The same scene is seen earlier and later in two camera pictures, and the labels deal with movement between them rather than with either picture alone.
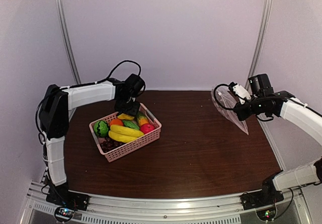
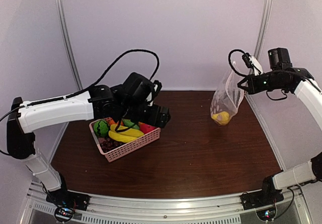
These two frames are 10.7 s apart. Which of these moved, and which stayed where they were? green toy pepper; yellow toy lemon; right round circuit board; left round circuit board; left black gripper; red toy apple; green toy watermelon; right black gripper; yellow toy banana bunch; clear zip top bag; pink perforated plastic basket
Moved: clear zip top bag; left black gripper; yellow toy lemon; right black gripper
Stayed: yellow toy banana bunch; pink perforated plastic basket; right round circuit board; red toy apple; green toy pepper; green toy watermelon; left round circuit board
